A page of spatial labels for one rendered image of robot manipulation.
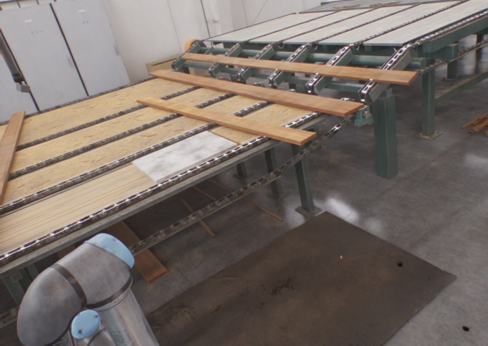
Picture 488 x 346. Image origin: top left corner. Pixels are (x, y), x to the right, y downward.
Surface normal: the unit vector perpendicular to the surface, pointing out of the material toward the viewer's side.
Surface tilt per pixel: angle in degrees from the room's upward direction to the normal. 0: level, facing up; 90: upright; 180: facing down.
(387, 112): 90
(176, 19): 89
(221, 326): 0
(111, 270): 80
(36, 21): 90
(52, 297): 59
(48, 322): 90
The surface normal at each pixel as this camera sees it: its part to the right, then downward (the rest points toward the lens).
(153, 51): 0.55, 0.26
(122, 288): 0.80, -0.09
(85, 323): 0.16, -0.76
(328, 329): -0.19, -0.89
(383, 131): -0.80, 0.39
